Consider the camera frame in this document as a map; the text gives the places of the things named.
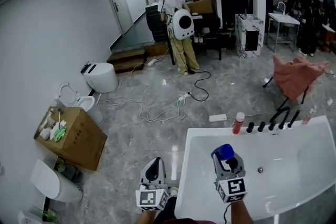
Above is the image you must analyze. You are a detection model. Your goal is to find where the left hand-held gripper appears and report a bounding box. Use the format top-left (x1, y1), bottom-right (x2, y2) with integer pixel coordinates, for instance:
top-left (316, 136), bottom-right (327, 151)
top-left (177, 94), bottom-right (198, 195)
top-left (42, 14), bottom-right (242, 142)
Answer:
top-left (135, 157), bottom-right (170, 212)

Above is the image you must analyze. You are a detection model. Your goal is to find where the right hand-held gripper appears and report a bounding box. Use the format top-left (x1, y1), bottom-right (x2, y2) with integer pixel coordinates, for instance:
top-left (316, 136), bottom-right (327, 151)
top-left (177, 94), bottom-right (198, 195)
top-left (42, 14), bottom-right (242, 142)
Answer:
top-left (211, 152), bottom-right (248, 204)

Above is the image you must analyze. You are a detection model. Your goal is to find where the blue cylindrical bottle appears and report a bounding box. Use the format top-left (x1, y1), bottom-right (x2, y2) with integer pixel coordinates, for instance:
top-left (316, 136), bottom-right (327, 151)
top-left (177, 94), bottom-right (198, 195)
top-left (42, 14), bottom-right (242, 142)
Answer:
top-left (211, 143), bottom-right (235, 160)

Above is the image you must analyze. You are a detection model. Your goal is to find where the white bathtub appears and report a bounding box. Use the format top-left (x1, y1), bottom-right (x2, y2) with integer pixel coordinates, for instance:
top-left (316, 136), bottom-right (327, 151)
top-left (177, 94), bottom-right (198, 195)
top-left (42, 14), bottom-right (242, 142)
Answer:
top-left (174, 115), bottom-right (336, 221)

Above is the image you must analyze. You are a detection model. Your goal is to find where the person's right forearm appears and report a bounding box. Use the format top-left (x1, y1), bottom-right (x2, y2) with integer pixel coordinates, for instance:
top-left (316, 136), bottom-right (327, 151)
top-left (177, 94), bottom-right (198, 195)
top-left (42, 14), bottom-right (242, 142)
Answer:
top-left (230, 200), bottom-right (255, 224)

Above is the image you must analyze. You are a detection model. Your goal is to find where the person's left forearm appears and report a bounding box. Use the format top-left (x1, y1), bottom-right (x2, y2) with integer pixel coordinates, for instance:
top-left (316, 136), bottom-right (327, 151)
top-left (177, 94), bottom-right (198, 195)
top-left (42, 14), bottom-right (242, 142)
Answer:
top-left (135, 210), bottom-right (158, 224)

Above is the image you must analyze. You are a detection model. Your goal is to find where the red bottle with white cap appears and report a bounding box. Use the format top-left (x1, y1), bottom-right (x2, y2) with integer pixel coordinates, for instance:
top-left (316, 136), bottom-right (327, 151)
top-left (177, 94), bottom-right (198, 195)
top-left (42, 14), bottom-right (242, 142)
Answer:
top-left (232, 112), bottom-right (246, 135)

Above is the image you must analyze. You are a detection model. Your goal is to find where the wide white power strip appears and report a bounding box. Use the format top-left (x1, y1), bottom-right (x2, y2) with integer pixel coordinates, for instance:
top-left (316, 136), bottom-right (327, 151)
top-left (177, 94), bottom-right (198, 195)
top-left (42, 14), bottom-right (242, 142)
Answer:
top-left (209, 113), bottom-right (228, 123)

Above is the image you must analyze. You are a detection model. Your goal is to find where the person's red shirt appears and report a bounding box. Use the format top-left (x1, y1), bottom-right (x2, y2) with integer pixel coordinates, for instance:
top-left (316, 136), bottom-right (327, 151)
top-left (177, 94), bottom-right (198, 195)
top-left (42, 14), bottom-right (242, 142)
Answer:
top-left (162, 217), bottom-right (216, 224)

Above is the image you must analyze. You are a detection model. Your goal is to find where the black arched faucet spout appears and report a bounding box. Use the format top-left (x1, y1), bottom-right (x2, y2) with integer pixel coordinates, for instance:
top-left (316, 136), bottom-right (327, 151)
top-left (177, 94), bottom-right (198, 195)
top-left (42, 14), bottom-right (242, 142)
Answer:
top-left (269, 106), bottom-right (291, 131)

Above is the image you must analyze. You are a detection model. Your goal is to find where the closed brown cardboard box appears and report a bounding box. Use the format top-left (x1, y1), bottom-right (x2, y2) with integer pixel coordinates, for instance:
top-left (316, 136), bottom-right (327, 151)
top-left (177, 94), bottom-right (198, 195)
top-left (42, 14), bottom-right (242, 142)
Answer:
top-left (33, 106), bottom-right (108, 172)

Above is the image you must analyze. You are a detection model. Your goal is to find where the black hand shower wand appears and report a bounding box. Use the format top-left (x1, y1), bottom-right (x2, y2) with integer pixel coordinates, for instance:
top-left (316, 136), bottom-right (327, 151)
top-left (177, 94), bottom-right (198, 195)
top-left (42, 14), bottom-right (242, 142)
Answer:
top-left (288, 109), bottom-right (301, 129)

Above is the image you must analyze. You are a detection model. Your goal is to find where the dark grey bag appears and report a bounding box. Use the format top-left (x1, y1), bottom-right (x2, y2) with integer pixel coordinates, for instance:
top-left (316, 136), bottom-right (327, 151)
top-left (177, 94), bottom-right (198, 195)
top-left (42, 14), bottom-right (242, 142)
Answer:
top-left (55, 157), bottom-right (83, 183)

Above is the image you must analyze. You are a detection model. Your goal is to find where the small clear pink bottle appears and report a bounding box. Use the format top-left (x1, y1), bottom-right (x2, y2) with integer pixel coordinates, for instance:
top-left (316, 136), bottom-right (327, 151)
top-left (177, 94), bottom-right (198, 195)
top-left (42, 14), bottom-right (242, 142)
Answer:
top-left (301, 106), bottom-right (318, 125)

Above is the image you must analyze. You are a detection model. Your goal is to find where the white toilet with raised seat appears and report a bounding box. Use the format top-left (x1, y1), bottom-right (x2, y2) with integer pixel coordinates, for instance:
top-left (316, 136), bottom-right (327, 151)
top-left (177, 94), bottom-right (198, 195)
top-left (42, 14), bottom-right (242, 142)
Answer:
top-left (54, 82), bottom-right (103, 125)

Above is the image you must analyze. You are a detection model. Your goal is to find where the white toilet with closed lid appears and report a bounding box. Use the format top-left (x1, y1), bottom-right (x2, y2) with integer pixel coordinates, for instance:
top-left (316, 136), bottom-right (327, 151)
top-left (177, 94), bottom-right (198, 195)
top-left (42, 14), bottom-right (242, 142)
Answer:
top-left (30, 158), bottom-right (84, 203)

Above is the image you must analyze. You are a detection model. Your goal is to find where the green cloth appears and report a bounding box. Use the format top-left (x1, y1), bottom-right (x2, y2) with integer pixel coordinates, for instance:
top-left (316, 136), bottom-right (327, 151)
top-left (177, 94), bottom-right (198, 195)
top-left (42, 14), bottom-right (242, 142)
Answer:
top-left (54, 125), bottom-right (67, 143)

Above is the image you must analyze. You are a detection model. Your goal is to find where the white smart toilet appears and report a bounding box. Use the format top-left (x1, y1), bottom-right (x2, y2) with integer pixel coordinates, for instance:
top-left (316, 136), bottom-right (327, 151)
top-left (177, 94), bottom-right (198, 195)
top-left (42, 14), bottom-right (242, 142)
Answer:
top-left (80, 61), bottom-right (119, 94)

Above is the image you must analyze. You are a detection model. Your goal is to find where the pink cloth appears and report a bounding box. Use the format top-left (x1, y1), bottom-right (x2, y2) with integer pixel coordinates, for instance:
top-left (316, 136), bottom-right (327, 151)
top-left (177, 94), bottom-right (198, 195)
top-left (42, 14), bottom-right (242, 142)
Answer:
top-left (272, 54), bottom-right (331, 102)

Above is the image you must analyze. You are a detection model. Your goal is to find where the white crumpled cloth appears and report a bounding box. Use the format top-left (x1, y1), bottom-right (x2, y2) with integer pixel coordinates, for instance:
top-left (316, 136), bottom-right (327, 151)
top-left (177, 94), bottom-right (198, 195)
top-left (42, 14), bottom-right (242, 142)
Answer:
top-left (39, 127), bottom-right (53, 141)

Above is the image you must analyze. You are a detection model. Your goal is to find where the wooden step platform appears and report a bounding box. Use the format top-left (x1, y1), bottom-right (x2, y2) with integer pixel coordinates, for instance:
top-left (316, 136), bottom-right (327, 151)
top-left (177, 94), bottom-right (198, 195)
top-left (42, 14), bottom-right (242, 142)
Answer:
top-left (107, 41), bottom-right (171, 74)

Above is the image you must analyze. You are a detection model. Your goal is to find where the beige plastic bottle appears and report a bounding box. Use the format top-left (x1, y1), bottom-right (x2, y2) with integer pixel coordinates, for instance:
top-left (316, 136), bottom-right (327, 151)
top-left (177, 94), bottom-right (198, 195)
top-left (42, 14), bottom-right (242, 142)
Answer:
top-left (41, 110), bottom-right (55, 131)

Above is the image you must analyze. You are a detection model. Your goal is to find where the black table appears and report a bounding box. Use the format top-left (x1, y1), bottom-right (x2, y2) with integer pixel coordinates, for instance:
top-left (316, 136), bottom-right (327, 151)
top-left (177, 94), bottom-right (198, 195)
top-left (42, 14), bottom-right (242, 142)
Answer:
top-left (167, 15), bottom-right (223, 66)

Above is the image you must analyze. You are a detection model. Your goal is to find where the marble pattern cabinet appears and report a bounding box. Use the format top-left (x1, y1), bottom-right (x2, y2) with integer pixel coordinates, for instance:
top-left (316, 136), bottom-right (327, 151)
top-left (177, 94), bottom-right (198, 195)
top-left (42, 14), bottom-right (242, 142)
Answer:
top-left (234, 13), bottom-right (265, 59)

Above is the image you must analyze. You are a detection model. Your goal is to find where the black dresser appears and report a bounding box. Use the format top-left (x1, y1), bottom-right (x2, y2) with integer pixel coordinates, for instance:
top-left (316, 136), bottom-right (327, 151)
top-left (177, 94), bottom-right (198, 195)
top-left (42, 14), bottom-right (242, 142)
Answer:
top-left (145, 4), bottom-right (170, 42)

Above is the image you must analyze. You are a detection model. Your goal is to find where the white sink stand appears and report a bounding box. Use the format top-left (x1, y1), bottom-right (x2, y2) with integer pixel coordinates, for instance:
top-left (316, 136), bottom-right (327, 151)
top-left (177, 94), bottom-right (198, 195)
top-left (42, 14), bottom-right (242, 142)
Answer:
top-left (267, 2), bottom-right (301, 53)

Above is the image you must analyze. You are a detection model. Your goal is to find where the black cabinet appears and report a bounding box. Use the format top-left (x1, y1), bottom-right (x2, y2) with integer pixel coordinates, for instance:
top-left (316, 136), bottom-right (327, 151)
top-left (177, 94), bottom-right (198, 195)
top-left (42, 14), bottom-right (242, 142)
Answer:
top-left (219, 0), bottom-right (253, 27)

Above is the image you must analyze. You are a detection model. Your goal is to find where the white door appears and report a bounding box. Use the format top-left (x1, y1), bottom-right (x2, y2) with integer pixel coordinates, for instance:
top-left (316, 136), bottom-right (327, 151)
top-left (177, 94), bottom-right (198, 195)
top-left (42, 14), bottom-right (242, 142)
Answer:
top-left (104, 0), bottom-right (134, 35)

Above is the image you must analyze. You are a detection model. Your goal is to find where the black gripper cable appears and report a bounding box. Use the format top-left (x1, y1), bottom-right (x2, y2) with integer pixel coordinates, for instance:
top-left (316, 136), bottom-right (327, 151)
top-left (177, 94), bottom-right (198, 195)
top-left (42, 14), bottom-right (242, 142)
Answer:
top-left (223, 203), bottom-right (233, 224)

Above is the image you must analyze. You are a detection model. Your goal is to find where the white cable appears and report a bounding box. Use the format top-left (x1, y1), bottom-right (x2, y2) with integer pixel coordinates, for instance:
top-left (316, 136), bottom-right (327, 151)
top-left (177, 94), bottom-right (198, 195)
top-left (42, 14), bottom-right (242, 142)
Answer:
top-left (97, 97), bottom-right (187, 122)

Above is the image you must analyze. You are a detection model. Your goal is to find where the black chair frame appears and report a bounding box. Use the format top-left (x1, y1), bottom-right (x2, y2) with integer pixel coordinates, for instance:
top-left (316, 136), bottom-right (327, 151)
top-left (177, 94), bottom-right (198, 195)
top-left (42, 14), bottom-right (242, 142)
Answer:
top-left (262, 77), bottom-right (311, 113)

